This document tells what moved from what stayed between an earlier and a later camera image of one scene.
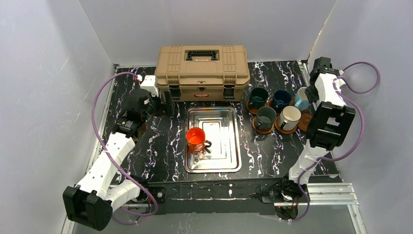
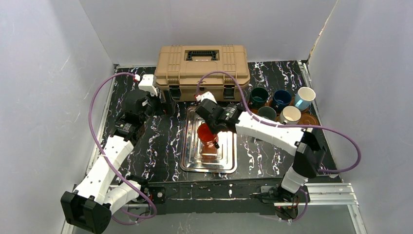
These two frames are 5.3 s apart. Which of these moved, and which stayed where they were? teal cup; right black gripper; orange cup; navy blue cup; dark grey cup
Moved: right black gripper; orange cup
Stayed: dark grey cup; navy blue cup; teal cup
